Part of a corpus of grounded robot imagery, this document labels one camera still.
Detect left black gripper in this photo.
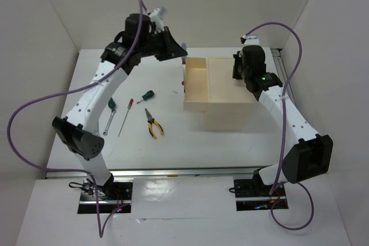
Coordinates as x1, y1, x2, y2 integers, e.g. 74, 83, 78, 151
138, 26, 185, 62

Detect beige drawer cabinet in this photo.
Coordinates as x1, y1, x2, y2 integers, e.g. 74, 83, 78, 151
204, 58, 255, 131

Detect aluminium front rail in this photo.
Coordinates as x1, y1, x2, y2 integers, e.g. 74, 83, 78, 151
45, 166, 262, 179

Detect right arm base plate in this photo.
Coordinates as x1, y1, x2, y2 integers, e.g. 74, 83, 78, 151
228, 179, 289, 211

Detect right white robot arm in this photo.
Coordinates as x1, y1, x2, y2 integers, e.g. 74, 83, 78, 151
232, 45, 333, 195

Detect yellow black pliers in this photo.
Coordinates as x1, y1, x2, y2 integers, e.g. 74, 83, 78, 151
145, 108, 164, 139

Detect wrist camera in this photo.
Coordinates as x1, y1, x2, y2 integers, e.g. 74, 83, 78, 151
149, 6, 167, 23
240, 35, 260, 46

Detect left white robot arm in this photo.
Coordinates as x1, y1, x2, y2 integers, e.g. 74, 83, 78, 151
52, 10, 187, 199

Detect silver ratchet wrench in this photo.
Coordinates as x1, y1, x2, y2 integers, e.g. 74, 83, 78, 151
103, 109, 116, 136

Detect green stubby screwdriver orange cap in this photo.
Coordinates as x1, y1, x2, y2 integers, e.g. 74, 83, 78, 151
137, 90, 155, 104

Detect beige top drawer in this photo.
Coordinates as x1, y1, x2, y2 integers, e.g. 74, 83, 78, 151
183, 57, 209, 112

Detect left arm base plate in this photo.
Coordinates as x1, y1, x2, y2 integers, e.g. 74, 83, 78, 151
68, 180, 133, 214

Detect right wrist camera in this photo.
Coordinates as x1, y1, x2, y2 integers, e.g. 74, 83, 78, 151
240, 35, 260, 46

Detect aluminium side rail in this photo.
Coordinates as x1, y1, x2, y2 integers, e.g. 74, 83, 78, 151
270, 48, 288, 83

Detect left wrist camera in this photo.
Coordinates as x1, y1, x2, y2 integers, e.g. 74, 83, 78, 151
149, 6, 167, 23

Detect red long thin screwdriver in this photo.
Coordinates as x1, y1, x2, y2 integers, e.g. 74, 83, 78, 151
118, 99, 134, 137

